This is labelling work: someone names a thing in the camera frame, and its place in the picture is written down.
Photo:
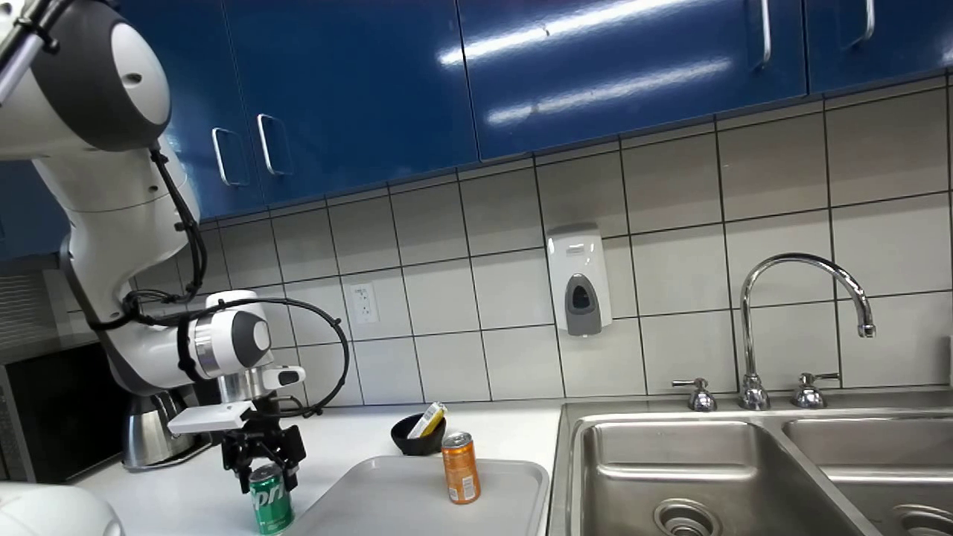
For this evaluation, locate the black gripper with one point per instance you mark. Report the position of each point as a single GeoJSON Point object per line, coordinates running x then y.
{"type": "Point", "coordinates": [263, 437]}

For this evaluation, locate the green soda can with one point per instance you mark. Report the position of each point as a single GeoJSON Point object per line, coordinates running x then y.
{"type": "Point", "coordinates": [273, 506]}

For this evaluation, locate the orange soda can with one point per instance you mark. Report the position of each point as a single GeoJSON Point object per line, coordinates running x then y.
{"type": "Point", "coordinates": [459, 471]}

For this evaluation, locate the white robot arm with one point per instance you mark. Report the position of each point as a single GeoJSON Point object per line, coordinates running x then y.
{"type": "Point", "coordinates": [99, 227]}

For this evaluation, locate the gray plastic tray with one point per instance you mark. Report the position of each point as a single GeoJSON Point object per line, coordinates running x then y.
{"type": "Point", "coordinates": [397, 502]}

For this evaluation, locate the white wrist mounting plate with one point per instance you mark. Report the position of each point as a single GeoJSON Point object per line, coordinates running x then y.
{"type": "Point", "coordinates": [211, 419]}

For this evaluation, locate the steel coffee carafe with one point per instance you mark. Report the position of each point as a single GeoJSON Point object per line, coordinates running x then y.
{"type": "Point", "coordinates": [150, 437]}

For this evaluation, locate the black bowl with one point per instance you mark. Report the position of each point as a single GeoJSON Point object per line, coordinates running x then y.
{"type": "Point", "coordinates": [407, 442]}

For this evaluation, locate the yellow snack packet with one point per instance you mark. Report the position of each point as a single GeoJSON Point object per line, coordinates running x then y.
{"type": "Point", "coordinates": [430, 420]}

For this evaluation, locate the black microwave oven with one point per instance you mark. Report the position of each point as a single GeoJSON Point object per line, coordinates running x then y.
{"type": "Point", "coordinates": [48, 419]}

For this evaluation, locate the blue glossy cabinet door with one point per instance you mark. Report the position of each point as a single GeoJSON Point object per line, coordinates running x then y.
{"type": "Point", "coordinates": [194, 121]}
{"type": "Point", "coordinates": [376, 91]}
{"type": "Point", "coordinates": [894, 61]}
{"type": "Point", "coordinates": [635, 70]}

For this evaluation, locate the stainless steel double sink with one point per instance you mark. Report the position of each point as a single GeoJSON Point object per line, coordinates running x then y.
{"type": "Point", "coordinates": [635, 477]}

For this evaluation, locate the steel sink drain strainer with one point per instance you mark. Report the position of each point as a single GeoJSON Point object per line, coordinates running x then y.
{"type": "Point", "coordinates": [686, 520]}
{"type": "Point", "coordinates": [924, 523]}

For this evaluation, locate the chrome gooseneck faucet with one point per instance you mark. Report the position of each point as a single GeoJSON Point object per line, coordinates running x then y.
{"type": "Point", "coordinates": [747, 329]}

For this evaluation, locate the white wall outlet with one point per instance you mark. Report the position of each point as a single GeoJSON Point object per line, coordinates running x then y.
{"type": "Point", "coordinates": [361, 311]}

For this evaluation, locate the white wall soap dispenser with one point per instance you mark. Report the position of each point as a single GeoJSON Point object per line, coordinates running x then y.
{"type": "Point", "coordinates": [578, 270]}

